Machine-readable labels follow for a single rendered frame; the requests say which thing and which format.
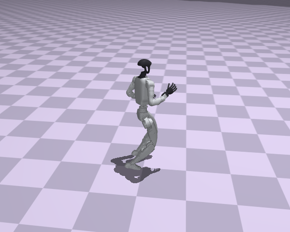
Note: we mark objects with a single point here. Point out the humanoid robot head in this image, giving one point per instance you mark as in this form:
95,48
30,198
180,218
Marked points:
144,63

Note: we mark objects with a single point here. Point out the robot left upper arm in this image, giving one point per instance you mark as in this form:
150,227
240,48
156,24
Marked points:
131,87

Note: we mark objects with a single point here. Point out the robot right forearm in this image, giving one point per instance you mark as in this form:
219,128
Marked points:
159,100

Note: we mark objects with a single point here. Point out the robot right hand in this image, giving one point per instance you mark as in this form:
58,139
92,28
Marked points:
170,89

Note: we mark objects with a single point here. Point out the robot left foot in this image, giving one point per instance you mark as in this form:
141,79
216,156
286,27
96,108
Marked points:
134,153

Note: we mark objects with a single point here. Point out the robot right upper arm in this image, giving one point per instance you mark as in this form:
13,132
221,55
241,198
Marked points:
150,91

